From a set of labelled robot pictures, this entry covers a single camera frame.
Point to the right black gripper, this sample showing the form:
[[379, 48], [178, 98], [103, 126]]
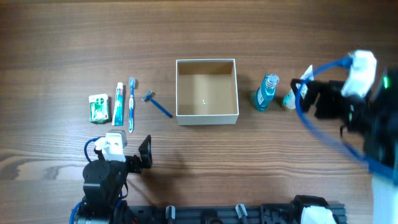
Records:
[[315, 97]]

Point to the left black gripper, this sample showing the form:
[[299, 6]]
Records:
[[137, 162]]

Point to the green soap packet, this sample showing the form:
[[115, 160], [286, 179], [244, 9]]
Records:
[[99, 108]]

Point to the white lotion tube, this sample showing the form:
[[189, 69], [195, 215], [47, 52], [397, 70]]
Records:
[[289, 100]]

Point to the blue mouthwash bottle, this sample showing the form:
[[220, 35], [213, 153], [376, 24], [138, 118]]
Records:
[[266, 92]]

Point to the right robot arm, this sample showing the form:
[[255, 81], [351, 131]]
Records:
[[376, 120]]

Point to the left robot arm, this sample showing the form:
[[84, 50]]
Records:
[[104, 180]]

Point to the teal toothpaste tube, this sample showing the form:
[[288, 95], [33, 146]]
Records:
[[118, 105]]

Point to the blue disposable razor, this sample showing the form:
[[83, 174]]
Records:
[[148, 97]]

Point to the blue white toothbrush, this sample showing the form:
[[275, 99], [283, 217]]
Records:
[[132, 83]]

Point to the white open cardboard box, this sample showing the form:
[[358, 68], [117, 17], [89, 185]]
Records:
[[206, 91]]

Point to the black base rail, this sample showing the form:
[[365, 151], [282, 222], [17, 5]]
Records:
[[265, 214]]

